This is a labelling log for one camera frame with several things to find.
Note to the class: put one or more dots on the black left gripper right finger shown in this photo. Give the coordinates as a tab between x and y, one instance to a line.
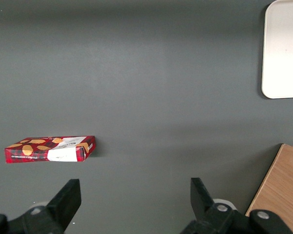
205	207

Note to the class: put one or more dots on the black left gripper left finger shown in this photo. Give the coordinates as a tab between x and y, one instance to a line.
63	202

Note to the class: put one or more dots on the white plastic tray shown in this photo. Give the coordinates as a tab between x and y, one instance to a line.
283	51

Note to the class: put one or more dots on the light wooden board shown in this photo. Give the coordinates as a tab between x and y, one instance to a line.
280	185

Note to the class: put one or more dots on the red cookie box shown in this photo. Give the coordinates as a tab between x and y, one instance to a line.
51	148

